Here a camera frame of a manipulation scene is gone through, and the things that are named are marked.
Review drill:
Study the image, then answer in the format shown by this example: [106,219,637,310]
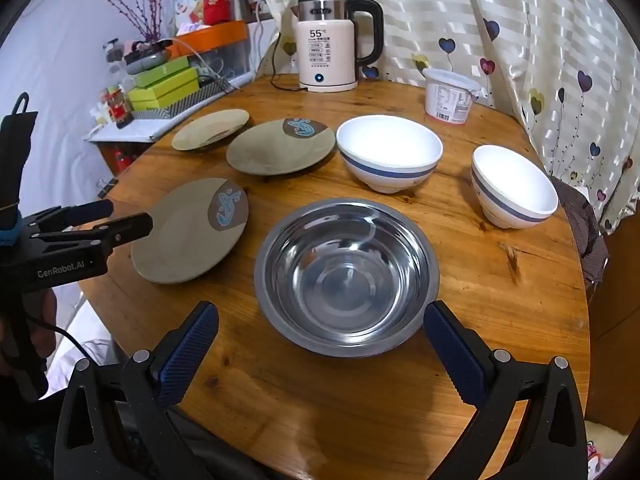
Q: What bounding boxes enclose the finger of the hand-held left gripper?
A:
[20,199,115,235]
[27,212,153,261]

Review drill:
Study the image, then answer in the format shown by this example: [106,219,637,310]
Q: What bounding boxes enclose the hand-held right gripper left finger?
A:
[54,301,221,480]

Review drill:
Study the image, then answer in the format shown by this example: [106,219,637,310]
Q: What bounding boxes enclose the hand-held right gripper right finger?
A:
[422,300,588,480]

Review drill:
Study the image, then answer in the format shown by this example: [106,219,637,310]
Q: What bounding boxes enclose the olive plate with fish print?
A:
[131,178,249,285]
[226,118,336,176]

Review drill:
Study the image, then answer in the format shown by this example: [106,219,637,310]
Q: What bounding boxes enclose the plain olive plate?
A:
[171,109,250,152]

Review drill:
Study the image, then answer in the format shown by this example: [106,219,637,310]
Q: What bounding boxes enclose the stainless steel bowl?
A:
[254,198,441,358]

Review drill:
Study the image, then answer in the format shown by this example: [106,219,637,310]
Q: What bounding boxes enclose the white bowl with blue stripe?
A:
[336,116,444,195]
[471,145,559,230]

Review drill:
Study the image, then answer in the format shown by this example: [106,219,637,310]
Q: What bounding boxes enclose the person's left hand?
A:
[25,290,57,376]

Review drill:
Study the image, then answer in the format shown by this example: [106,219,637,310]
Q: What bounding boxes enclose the white shelf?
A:
[89,110,193,144]

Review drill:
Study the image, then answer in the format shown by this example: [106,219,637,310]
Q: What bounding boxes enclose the red figurine toy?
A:
[100,87,134,129]

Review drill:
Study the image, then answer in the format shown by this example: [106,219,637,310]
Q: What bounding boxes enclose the lime green box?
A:
[127,69,201,112]

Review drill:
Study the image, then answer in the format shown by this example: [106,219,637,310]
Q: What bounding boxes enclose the striped tray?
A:
[132,77,241,122]

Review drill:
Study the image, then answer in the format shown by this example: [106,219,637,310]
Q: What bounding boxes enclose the grey handheld device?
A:
[122,40,173,75]

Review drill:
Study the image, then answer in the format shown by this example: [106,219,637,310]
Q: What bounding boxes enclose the brown dotted cloth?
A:
[550,175,609,287]

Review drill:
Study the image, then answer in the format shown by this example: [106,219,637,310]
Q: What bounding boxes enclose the purple flower branches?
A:
[77,0,166,43]

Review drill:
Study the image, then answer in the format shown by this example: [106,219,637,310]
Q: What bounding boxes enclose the orange box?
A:
[165,21,253,88]

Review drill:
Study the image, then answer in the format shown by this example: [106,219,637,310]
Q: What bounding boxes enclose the white plastic tub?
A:
[423,67,487,125]

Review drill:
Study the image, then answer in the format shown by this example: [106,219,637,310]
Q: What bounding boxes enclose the cream electric kettle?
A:
[291,0,385,93]

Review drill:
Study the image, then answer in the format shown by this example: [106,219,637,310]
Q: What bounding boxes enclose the heart print curtain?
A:
[255,0,640,241]

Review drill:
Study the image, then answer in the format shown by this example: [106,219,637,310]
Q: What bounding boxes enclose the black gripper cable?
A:
[29,315,121,377]

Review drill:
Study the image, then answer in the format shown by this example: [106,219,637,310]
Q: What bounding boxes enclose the black kettle cable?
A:
[269,30,308,94]

